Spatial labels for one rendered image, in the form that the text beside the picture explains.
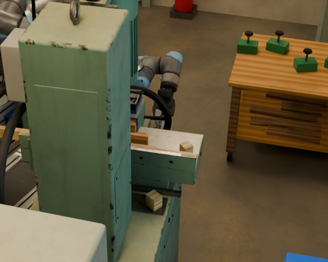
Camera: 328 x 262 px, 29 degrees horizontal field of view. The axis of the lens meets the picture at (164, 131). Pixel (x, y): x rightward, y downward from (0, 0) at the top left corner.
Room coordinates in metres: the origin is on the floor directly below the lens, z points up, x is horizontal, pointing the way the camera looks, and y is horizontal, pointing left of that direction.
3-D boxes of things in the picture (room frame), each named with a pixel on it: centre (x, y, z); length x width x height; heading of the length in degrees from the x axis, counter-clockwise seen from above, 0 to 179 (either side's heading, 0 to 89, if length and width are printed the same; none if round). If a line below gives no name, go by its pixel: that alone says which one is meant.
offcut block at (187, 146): (1.70, -0.08, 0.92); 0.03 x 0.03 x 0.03; 32
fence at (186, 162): (1.66, 0.19, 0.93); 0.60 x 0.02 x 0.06; 80
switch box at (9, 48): (1.40, 0.37, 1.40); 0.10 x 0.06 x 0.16; 170
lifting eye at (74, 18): (1.41, 0.22, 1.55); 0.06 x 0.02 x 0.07; 170
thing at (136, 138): (1.73, 0.16, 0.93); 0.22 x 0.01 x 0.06; 80
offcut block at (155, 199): (1.54, 0.03, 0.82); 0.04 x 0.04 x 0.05; 43
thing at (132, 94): (1.89, 0.15, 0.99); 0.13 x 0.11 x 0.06; 80
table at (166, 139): (1.80, 0.16, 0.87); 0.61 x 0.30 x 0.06; 80
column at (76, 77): (1.41, 0.22, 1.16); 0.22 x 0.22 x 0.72; 80
